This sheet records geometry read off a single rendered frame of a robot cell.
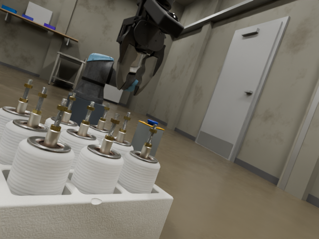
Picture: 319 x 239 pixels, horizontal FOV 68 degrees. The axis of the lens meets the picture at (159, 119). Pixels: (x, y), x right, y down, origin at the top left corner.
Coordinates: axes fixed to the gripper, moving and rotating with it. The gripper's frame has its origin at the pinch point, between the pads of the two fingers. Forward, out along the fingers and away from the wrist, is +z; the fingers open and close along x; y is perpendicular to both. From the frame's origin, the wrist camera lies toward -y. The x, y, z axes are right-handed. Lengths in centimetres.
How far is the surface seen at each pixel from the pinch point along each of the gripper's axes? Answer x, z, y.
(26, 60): -29, 6, 774
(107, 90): -247, 9, 655
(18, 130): 16.2, 15.6, 7.8
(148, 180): -12.2, 19.2, -0.9
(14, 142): 16.1, 18.2, 7.5
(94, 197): 1.9, 22.3, -5.0
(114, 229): -4.7, 28.8, -5.2
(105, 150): 0.3, 14.5, 0.8
